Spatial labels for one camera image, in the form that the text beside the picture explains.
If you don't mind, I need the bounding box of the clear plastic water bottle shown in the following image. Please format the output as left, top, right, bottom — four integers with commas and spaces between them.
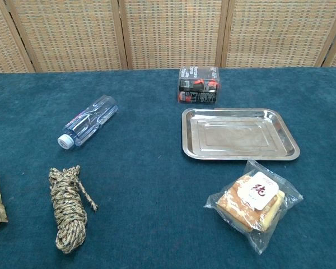
57, 95, 119, 150

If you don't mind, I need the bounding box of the stainless steel tray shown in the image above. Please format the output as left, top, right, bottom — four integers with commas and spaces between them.
181, 108, 301, 161

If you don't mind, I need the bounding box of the bagged sandwich snack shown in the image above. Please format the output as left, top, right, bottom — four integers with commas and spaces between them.
203, 160, 304, 255

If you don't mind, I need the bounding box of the woven rattan folding screen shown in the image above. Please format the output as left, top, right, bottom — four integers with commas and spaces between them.
0, 0, 336, 74

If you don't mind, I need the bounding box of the clear box with black print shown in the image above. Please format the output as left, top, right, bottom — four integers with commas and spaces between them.
176, 66, 221, 105

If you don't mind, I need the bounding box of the camouflage braided rope bundle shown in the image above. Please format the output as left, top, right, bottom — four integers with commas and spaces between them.
48, 165, 99, 254

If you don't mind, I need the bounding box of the blue velvet tablecloth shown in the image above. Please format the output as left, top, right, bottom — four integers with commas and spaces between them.
0, 66, 336, 269

